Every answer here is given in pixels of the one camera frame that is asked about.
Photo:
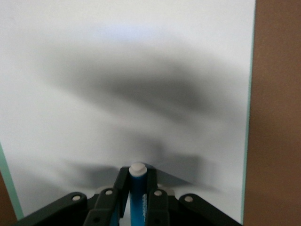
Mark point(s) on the mint green clipboard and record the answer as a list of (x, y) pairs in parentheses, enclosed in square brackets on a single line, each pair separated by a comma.
[(249, 94)]

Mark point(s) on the white paper sheet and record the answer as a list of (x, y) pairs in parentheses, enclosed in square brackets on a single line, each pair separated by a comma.
[(117, 47)]

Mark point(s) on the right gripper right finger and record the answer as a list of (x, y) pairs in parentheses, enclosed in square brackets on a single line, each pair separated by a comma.
[(160, 207)]

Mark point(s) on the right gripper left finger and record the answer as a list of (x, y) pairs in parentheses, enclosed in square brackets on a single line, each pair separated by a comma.
[(105, 207)]

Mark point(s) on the blue marker white cap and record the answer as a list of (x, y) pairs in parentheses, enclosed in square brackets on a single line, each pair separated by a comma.
[(136, 188)]

